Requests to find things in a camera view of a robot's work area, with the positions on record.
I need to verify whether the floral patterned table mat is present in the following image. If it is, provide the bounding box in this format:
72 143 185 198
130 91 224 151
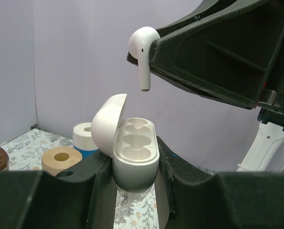
0 129 159 229

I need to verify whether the white oval earbud charging case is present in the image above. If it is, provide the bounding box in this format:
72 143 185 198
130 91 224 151
91 94 160 192

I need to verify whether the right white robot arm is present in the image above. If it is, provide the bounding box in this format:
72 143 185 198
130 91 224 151
127 0 284 172

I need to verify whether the white toilet roll blue wrap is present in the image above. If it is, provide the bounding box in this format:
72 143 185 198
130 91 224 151
73 122 98 159

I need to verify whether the white stem earbud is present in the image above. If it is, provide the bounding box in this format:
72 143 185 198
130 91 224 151
128 27 160 91

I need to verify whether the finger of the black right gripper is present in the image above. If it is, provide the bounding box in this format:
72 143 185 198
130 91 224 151
149 0 284 109
126 52 252 109

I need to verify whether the beige toilet paper roll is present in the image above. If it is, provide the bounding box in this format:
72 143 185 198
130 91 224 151
42 146 82 176

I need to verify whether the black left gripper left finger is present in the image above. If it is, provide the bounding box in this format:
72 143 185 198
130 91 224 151
0 152 116 229

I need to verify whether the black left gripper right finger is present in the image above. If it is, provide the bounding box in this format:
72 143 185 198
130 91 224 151
155 138 284 229

